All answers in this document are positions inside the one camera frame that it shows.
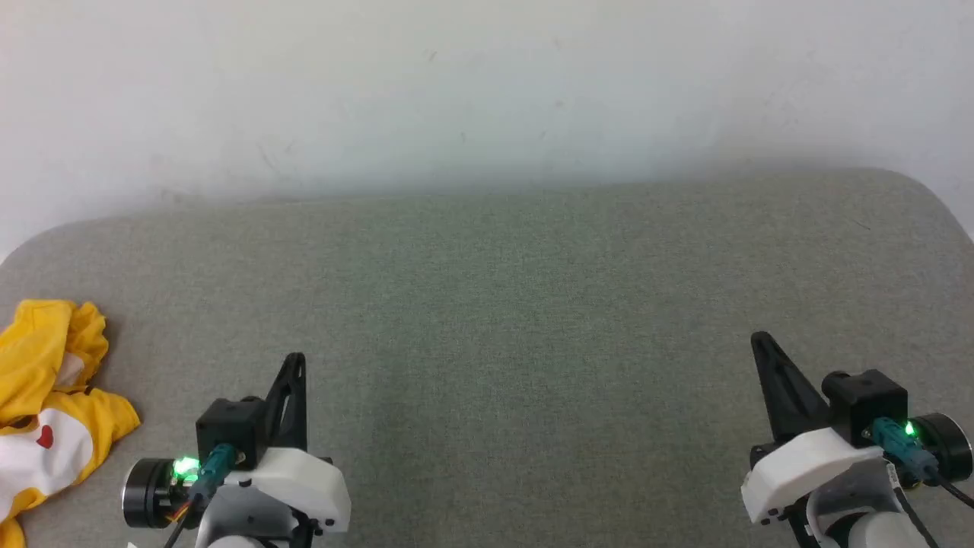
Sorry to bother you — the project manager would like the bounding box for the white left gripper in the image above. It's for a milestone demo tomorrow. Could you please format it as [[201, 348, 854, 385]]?
[[215, 352, 352, 535]]

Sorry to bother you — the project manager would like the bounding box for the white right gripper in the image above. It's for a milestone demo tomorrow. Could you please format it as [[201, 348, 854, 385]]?
[[741, 330, 886, 526]]

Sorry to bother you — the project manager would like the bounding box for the yellow shirt with white print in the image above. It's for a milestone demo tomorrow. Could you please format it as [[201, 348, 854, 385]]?
[[0, 299, 142, 548]]

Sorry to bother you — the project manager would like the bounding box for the grey-green fabric sofa seat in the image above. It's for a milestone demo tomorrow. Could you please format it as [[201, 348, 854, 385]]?
[[0, 167, 974, 548]]

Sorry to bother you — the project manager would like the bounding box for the black cable with teal plug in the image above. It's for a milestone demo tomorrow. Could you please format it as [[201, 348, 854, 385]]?
[[871, 416, 974, 509], [164, 444, 238, 548]]

